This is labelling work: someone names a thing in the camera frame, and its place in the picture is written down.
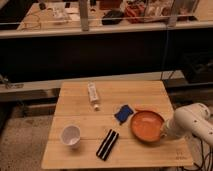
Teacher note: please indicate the black bag on bench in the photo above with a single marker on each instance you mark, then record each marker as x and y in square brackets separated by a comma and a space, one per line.
[112, 17]

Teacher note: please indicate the blue sponge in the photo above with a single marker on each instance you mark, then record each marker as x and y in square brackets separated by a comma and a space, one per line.
[124, 112]

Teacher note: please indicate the white tube with cap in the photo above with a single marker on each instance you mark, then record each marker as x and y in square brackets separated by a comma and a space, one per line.
[93, 96]

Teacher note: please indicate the white paper cup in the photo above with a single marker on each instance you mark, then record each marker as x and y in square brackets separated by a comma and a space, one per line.
[70, 136]

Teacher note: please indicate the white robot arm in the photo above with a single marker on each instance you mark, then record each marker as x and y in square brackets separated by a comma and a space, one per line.
[193, 118]

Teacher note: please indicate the wooden table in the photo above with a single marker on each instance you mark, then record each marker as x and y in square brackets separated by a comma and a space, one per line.
[83, 138]

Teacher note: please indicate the metal frame post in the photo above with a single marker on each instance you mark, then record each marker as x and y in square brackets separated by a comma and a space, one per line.
[83, 9]

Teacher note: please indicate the black white striped case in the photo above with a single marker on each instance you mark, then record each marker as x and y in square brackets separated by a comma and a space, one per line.
[107, 145]

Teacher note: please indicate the orange carrot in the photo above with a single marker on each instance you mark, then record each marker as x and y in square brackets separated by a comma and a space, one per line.
[137, 109]

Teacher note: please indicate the orange tool on bench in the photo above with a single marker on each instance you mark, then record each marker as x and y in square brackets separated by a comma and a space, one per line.
[135, 13]

